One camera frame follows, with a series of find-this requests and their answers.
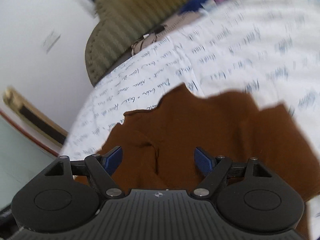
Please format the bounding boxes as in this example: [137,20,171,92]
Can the brown knit sweater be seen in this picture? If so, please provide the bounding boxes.
[72,82,320,238]

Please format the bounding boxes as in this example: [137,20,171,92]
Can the gold tower fan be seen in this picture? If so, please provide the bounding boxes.
[3,87,68,147]

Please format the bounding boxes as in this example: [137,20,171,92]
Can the white script-print bedsheet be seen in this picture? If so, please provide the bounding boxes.
[61,0,319,239]

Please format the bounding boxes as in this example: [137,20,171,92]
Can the olive striped headboard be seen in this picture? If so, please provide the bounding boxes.
[85,0,188,85]

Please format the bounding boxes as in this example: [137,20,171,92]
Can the blue garment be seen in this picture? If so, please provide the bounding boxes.
[178,0,208,14]

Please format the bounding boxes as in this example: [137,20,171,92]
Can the white wall sockets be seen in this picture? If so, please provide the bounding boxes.
[41,30,61,54]

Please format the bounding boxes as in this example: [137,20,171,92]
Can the black charger with cable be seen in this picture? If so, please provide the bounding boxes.
[143,24,167,39]

